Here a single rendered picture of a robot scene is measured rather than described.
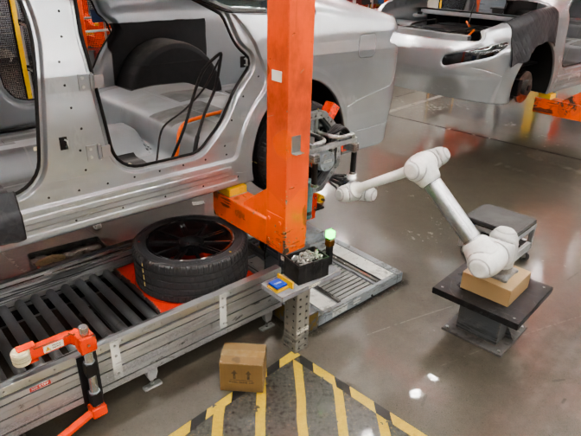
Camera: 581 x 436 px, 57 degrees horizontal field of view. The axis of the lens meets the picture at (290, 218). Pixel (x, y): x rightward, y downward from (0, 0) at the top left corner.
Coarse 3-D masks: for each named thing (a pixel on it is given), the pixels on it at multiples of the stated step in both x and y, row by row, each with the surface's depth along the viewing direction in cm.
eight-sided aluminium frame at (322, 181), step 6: (312, 114) 328; (318, 114) 331; (324, 114) 335; (324, 120) 343; (330, 120) 341; (330, 126) 344; (330, 150) 359; (336, 150) 354; (336, 156) 356; (336, 162) 358; (324, 174) 361; (330, 174) 359; (318, 180) 359; (324, 180) 357; (318, 186) 355; (324, 186) 358
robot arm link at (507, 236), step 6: (498, 228) 291; (504, 228) 291; (510, 228) 292; (492, 234) 291; (498, 234) 288; (504, 234) 287; (510, 234) 286; (516, 234) 289; (498, 240) 287; (504, 240) 286; (510, 240) 286; (516, 240) 287; (504, 246) 284; (510, 246) 285; (516, 246) 289; (510, 252) 285; (516, 252) 291; (510, 258) 286; (510, 264) 293
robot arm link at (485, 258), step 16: (416, 160) 283; (432, 160) 288; (416, 176) 283; (432, 176) 284; (432, 192) 286; (448, 192) 285; (448, 208) 283; (464, 224) 281; (464, 240) 283; (480, 240) 277; (480, 256) 274; (496, 256) 275; (480, 272) 275; (496, 272) 277
